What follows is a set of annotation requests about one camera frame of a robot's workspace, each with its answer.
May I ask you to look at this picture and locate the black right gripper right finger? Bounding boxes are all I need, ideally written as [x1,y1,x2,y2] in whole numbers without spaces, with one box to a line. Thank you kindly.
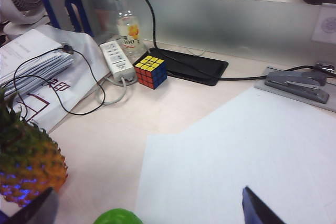
[241,186,287,224]

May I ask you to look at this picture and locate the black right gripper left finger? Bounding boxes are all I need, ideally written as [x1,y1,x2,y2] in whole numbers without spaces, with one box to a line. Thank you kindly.
[5,187,59,224]

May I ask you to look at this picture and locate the plastic pineapple with green crown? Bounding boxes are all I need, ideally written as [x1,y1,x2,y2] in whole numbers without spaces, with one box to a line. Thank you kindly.
[0,87,69,208]

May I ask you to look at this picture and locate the green plastic apple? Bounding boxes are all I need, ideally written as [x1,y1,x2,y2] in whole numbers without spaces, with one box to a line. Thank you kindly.
[93,208,144,224]

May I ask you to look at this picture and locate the white paper sheet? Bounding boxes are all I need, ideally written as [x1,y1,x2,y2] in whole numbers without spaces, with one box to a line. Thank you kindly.
[134,86,336,224]

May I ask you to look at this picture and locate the grey stapler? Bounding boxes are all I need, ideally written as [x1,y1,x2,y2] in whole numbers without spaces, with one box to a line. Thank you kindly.
[264,70,330,104]

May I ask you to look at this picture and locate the white document pile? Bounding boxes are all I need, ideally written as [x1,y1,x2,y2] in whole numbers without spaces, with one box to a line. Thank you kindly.
[0,26,111,133]

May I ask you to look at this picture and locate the black flat tray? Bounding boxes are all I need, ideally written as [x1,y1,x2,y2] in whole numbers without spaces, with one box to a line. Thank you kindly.
[149,47,229,87]

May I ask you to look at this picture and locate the white power strip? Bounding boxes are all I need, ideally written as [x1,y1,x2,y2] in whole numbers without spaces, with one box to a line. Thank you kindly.
[99,40,136,82]

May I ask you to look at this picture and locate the colourful Rubik's cube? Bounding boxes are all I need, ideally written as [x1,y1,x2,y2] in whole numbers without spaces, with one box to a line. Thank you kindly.
[133,55,168,90]

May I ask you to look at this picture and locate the frosted glass desk partition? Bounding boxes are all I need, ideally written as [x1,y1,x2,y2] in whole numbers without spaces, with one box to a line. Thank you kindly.
[88,0,336,67]

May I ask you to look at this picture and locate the clear C100 drink bottle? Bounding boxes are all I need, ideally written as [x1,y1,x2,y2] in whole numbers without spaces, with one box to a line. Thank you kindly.
[110,0,144,58]

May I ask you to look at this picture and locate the purple and white name plate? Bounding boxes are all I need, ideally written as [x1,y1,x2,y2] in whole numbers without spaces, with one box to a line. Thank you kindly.
[311,6,336,42]

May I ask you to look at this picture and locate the white metal bookend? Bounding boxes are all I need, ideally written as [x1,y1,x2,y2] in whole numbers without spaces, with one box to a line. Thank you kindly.
[43,0,92,38]

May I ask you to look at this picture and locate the white power strip cable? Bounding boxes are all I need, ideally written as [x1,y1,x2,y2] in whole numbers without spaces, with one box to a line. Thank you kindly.
[94,76,137,105]

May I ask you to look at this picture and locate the thin black cable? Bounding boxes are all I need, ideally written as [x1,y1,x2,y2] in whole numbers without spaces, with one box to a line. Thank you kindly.
[13,42,106,116]

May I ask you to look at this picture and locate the thick black cable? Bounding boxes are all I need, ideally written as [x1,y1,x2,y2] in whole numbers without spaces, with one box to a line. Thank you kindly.
[132,0,336,81]

